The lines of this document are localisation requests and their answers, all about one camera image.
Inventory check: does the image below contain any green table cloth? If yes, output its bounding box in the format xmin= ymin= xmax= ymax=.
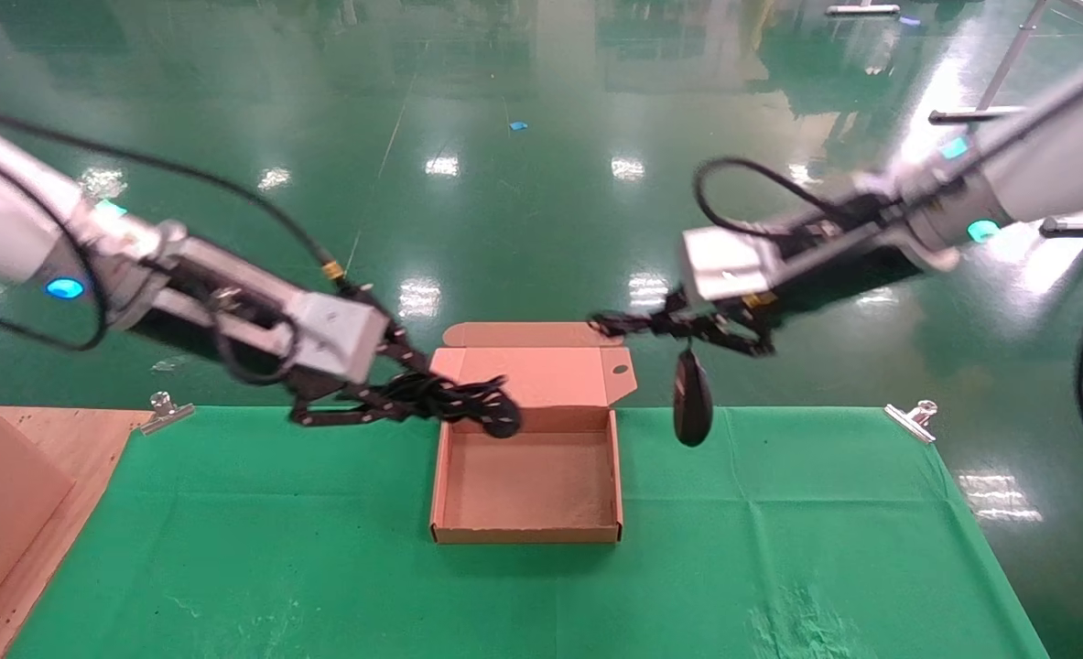
xmin=5 ymin=407 xmax=1050 ymax=659

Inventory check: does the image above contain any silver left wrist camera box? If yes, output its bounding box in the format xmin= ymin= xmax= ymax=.
xmin=287 ymin=291 xmax=392 ymax=384

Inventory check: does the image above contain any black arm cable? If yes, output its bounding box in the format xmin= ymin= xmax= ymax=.
xmin=0 ymin=99 xmax=345 ymax=387
xmin=693 ymin=55 xmax=1083 ymax=491

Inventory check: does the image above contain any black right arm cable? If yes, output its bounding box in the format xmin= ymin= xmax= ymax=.
xmin=693 ymin=55 xmax=1083 ymax=491

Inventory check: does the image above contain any open pinkish cardboard box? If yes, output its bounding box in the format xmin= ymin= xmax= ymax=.
xmin=429 ymin=321 xmax=639 ymax=546

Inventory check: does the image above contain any grey metal table leg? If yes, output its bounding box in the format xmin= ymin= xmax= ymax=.
xmin=927 ymin=0 xmax=1051 ymax=125

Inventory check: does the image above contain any black cable bundle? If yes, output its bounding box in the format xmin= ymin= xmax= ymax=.
xmin=372 ymin=371 xmax=523 ymax=439
xmin=672 ymin=339 xmax=715 ymax=448

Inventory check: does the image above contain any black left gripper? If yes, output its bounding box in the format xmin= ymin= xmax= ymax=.
xmin=138 ymin=282 xmax=456 ymax=429

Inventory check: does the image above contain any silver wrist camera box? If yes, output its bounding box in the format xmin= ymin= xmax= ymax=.
xmin=287 ymin=291 xmax=392 ymax=384
xmin=681 ymin=226 xmax=785 ymax=305

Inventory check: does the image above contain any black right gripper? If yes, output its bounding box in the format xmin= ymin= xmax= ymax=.
xmin=590 ymin=214 xmax=919 ymax=359

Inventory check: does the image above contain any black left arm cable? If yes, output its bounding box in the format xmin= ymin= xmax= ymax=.
xmin=0 ymin=99 xmax=345 ymax=387

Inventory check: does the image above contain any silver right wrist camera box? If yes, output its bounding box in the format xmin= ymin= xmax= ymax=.
xmin=681 ymin=226 xmax=785 ymax=305

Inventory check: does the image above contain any brown carton with red print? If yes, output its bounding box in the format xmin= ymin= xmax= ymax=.
xmin=0 ymin=378 xmax=77 ymax=643

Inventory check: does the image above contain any metal binder clip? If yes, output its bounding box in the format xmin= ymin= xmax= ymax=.
xmin=136 ymin=392 xmax=196 ymax=437
xmin=883 ymin=400 xmax=938 ymax=446

